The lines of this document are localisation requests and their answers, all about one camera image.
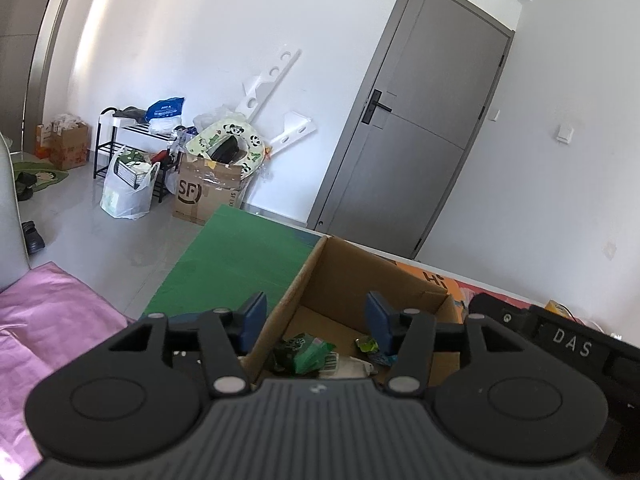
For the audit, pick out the white plastic shopping bag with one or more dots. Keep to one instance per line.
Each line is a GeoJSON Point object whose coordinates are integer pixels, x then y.
{"type": "Point", "coordinates": [122, 200]}

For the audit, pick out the cardboard box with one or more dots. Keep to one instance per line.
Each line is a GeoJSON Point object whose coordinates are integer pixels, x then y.
{"type": "Point", "coordinates": [350, 280]}

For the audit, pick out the brown printed carton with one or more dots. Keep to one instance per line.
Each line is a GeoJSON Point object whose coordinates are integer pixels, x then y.
{"type": "Point", "coordinates": [70, 147]}

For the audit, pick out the large white wall switch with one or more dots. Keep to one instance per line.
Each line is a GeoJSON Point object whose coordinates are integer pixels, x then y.
{"type": "Point", "coordinates": [565, 132]}

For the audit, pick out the dark slippers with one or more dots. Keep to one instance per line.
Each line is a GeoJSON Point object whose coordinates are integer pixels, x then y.
{"type": "Point", "coordinates": [24, 185]}

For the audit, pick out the pink cloth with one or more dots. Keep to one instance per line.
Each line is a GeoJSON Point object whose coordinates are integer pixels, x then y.
{"type": "Point", "coordinates": [45, 320]}

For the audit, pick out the small green candy packet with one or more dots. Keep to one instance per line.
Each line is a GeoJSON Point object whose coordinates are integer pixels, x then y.
{"type": "Point", "coordinates": [285, 352]}

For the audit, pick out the grey side door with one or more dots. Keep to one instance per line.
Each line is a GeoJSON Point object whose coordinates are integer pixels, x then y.
{"type": "Point", "coordinates": [30, 35]}

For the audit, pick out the short white holed board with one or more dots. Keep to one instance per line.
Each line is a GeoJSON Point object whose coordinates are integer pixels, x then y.
{"type": "Point", "coordinates": [295, 130]}

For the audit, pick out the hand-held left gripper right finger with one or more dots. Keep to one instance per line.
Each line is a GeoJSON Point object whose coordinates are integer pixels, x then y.
{"type": "Point", "coordinates": [377, 320]}

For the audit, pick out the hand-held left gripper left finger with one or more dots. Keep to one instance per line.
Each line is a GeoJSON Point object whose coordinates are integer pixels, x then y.
{"type": "Point", "coordinates": [254, 317]}

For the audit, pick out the panda print toilet seat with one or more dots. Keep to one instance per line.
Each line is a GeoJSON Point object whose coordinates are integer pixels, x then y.
{"type": "Point", "coordinates": [210, 137]}

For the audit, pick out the blue plastic bag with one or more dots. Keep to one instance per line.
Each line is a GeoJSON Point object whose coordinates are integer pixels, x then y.
{"type": "Point", "coordinates": [166, 108]}

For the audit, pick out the clear sandwich packet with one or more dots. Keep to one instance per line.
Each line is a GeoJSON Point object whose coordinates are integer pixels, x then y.
{"type": "Point", "coordinates": [345, 366]}

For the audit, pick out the green floor mat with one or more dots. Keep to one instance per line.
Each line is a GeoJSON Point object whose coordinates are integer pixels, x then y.
{"type": "Point", "coordinates": [50, 175]}

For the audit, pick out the yellow tape roll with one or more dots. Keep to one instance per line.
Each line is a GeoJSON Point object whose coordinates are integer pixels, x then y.
{"type": "Point", "coordinates": [554, 306]}

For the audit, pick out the taped brown shipping carton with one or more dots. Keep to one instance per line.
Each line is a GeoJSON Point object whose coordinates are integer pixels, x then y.
{"type": "Point", "coordinates": [200, 195]}

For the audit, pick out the black shoe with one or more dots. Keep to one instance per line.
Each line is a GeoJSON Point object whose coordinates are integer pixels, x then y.
{"type": "Point", "coordinates": [33, 237]}

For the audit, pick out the tall white holed board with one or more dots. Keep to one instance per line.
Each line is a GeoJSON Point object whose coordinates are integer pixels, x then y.
{"type": "Point", "coordinates": [270, 80]}

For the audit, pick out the black shoe rack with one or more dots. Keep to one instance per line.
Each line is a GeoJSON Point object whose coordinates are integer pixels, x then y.
{"type": "Point", "coordinates": [102, 152]}

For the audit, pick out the blue green snack packet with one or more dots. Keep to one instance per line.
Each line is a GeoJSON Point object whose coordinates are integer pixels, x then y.
{"type": "Point", "coordinates": [369, 345]}

